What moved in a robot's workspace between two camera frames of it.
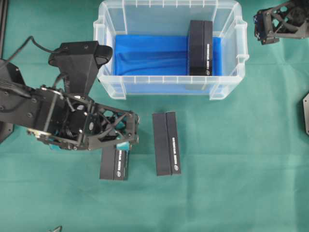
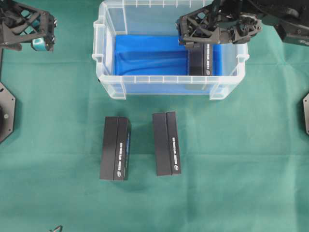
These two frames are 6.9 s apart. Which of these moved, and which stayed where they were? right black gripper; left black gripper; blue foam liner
Moved: right black gripper; left black gripper
Stayed: blue foam liner
